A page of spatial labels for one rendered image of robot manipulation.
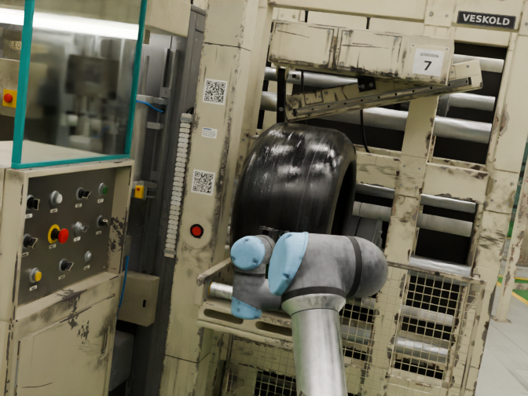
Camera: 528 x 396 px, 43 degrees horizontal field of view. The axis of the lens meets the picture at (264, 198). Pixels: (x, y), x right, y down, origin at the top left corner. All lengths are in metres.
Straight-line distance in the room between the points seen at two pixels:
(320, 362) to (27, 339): 0.89
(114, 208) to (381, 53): 1.00
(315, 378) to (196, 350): 1.16
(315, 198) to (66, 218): 0.69
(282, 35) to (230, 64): 0.30
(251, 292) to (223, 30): 0.90
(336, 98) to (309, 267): 1.32
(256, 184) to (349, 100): 0.65
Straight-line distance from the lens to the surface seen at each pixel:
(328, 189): 1.88
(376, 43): 2.27
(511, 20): 2.58
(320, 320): 1.16
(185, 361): 2.29
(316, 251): 1.18
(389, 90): 2.39
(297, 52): 2.31
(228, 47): 2.11
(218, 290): 2.09
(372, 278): 1.23
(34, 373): 1.88
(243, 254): 1.53
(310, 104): 2.43
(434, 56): 2.24
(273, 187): 1.87
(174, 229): 2.21
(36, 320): 1.82
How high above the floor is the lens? 1.52
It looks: 9 degrees down
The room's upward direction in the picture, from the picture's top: 8 degrees clockwise
